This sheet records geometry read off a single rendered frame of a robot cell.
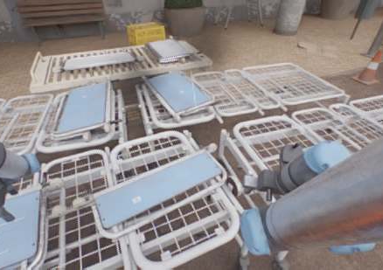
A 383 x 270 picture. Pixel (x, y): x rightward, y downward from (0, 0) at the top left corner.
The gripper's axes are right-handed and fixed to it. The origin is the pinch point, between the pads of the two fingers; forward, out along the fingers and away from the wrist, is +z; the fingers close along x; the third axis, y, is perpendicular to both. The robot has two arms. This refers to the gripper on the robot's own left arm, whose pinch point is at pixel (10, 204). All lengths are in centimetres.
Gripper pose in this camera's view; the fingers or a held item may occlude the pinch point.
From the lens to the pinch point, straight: 122.8
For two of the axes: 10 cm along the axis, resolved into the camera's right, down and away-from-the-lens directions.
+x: 4.2, 6.3, -6.5
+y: -9.1, 2.6, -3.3
